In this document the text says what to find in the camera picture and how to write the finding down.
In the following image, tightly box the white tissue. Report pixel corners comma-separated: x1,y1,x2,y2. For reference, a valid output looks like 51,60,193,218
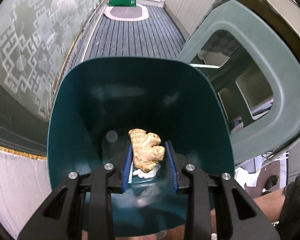
133,163,161,179

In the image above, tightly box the ginger root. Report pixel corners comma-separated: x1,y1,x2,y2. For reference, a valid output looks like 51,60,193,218
128,128,165,173

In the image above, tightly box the blue white tissue pack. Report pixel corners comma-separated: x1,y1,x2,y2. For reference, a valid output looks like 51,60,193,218
128,163,134,184

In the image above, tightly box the teal plastic trash bin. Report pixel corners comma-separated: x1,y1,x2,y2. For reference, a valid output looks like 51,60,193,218
47,57,234,239

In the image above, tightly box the oval grey floor mat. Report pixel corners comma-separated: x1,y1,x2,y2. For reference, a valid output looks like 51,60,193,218
104,4,149,22

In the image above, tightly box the frosted patterned sliding door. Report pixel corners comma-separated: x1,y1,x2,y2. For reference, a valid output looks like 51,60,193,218
0,0,101,120

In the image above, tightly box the green plastic stool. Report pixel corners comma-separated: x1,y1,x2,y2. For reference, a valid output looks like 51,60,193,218
178,0,300,164

